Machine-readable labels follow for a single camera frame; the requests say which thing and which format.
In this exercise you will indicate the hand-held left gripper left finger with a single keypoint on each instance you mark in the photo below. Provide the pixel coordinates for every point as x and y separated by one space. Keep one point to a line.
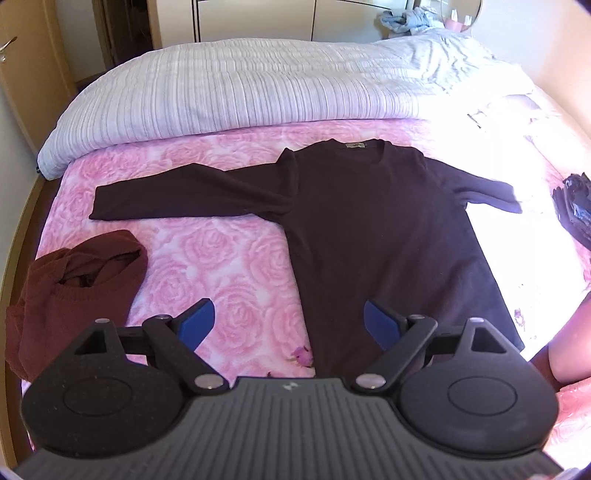
197 323

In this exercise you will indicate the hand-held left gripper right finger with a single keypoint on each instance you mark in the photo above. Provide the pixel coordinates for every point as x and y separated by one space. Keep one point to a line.
381 325

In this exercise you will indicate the dark brown sweater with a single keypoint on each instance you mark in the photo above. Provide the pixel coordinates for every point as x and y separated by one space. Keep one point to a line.
383 221

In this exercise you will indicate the pale blue crumpled clothes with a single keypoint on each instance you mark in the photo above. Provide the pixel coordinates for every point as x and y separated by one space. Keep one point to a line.
406 18

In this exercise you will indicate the pink rose blanket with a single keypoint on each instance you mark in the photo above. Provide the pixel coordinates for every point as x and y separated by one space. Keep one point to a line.
221 258

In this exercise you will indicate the reddish brown knit sweater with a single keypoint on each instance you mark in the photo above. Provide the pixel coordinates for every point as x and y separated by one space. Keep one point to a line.
69 286

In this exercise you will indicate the person's leg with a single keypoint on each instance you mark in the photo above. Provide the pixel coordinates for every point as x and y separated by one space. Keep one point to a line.
575 350

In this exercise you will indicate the dark crumpled cloth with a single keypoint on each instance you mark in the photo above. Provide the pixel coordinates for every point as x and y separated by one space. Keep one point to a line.
575 207

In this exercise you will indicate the striped pale duvet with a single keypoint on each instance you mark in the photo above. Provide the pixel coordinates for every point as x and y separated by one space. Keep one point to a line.
231 87

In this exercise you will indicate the white wardrobe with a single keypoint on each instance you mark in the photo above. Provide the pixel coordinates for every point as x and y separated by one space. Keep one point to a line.
254 18

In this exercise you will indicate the pink container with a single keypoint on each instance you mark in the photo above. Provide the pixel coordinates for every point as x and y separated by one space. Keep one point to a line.
455 22

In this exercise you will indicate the light wooden door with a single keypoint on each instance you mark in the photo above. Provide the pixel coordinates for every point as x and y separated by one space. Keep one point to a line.
32 55

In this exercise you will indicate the wooden bed frame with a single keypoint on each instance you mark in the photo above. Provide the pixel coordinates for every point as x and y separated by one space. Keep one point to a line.
16 249

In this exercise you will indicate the dark wooden door frame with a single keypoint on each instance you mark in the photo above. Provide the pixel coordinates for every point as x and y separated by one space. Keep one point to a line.
138 27

